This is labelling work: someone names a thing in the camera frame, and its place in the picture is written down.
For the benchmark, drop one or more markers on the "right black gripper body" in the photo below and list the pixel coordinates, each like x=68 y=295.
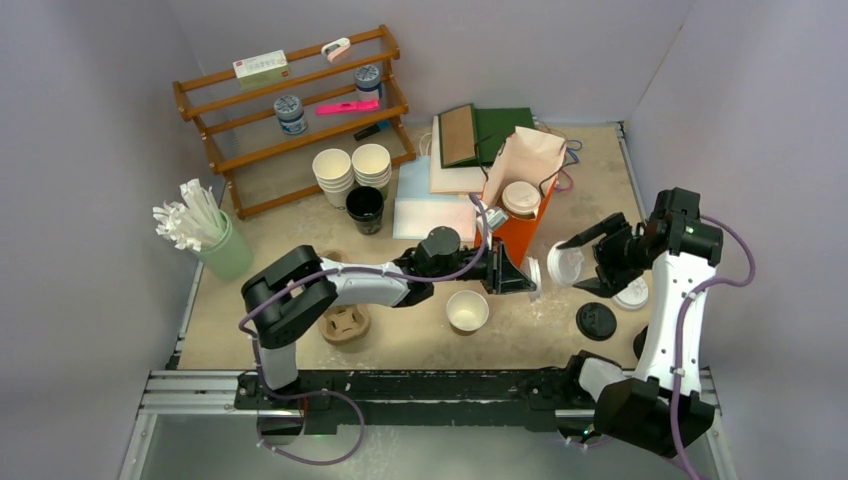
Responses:
x=624 y=256

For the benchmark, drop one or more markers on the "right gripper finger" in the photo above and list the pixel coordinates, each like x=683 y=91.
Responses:
x=603 y=287
x=607 y=226

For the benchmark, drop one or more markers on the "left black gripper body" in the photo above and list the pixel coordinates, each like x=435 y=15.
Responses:
x=480 y=271

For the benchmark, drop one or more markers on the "brown paper cup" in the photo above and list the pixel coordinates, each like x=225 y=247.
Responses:
x=467 y=311
x=530 y=215

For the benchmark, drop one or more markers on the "white cup lid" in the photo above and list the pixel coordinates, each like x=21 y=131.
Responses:
x=533 y=270
x=633 y=297
x=565 y=265

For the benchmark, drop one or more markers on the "white cup lid picked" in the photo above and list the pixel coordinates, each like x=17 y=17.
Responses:
x=521 y=196

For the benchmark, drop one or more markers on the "pulp cup carrier tray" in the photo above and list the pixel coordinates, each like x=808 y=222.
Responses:
x=343 y=325

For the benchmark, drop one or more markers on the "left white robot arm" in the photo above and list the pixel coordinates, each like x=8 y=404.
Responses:
x=284 y=300

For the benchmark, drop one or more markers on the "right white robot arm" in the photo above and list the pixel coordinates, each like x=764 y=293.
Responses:
x=658 y=407

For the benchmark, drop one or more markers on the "black cup lid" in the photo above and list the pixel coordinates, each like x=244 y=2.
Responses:
x=596 y=321

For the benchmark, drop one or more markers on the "black lid stack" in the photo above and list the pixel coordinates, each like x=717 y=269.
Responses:
x=639 y=342

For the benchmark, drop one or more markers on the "green paper bag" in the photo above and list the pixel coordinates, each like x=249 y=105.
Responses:
x=471 y=136

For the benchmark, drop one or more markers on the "black paper cup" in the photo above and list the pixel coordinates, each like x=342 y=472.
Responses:
x=365 y=206

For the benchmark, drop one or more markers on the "right white cup stack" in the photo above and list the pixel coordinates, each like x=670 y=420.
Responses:
x=372 y=167

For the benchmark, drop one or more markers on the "white cup stack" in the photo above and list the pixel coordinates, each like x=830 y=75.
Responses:
x=372 y=167
x=333 y=171

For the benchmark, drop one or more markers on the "black blue marker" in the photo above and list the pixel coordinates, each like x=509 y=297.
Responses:
x=372 y=130

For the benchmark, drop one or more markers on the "left white cup stack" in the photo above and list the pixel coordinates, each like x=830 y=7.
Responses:
x=333 y=171

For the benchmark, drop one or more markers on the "pink marker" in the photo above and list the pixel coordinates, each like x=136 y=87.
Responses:
x=348 y=108

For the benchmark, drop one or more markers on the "blue white jar right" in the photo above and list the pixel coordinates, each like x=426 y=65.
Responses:
x=368 y=83

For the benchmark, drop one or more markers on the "blue white jar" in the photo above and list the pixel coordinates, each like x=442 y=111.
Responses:
x=290 y=114
x=368 y=83

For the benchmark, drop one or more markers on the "wooden shelf rack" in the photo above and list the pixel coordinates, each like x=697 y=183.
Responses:
x=310 y=103

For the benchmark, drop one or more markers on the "green straw holder cup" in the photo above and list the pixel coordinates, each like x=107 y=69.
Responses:
x=231 y=256

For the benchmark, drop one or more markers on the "blue white jar left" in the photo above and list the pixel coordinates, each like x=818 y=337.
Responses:
x=290 y=114

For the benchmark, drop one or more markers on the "white pink clip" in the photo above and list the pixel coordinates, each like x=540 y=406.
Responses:
x=337 y=51

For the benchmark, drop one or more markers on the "white green box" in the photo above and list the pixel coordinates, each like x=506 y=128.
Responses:
x=261 y=70

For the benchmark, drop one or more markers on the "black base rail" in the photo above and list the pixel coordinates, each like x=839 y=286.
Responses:
x=538 y=400

